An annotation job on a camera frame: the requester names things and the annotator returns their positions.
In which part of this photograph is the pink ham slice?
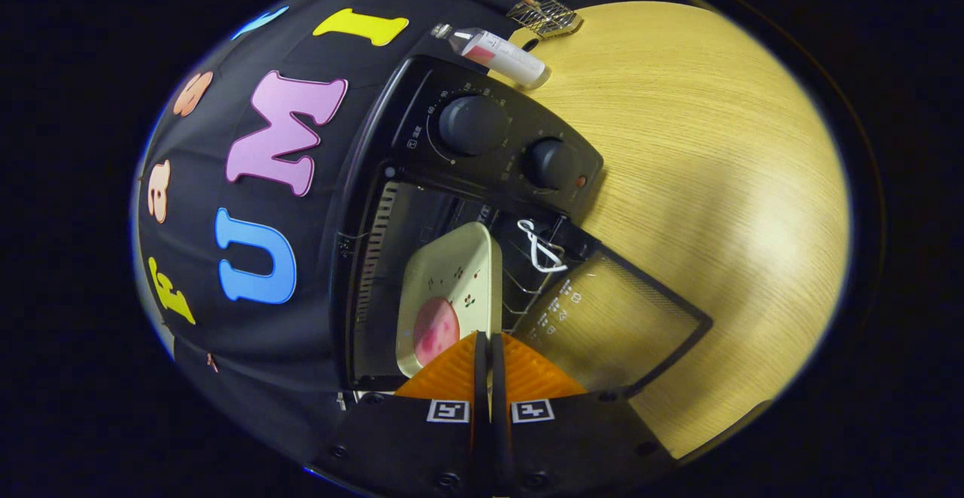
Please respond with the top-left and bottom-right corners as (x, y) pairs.
(412, 297), (461, 365)

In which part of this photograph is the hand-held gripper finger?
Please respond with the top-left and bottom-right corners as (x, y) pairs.
(313, 331), (494, 498)
(490, 332), (675, 498)

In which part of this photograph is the wire utensil holder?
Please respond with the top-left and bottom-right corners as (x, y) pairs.
(506, 0), (584, 39)

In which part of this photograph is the cream square plate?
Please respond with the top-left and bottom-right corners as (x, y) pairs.
(395, 221), (504, 378)

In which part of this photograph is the clear bottle pink label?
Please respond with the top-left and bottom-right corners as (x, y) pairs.
(431, 23), (552, 90)

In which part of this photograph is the black toaster oven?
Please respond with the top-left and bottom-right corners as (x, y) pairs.
(329, 53), (714, 408)

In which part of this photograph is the white string tie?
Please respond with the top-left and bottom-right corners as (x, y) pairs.
(518, 218), (568, 273)

